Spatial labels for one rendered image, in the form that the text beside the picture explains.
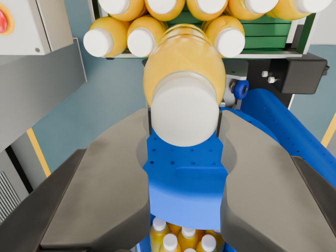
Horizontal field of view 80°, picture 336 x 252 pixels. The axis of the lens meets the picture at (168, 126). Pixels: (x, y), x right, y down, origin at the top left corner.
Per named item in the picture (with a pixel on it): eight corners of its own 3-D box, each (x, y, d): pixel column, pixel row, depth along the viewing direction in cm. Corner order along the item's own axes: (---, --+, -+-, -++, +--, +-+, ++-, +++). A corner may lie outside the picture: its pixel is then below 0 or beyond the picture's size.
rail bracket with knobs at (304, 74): (255, 78, 50) (270, 94, 42) (262, 47, 46) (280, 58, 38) (296, 78, 50) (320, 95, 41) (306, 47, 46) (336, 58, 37)
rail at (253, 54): (106, 54, 45) (101, 57, 42) (105, 50, 44) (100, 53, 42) (294, 55, 42) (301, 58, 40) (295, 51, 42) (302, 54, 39)
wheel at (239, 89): (231, 100, 46) (239, 103, 45) (234, 81, 43) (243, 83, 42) (240, 94, 49) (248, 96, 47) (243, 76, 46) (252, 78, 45)
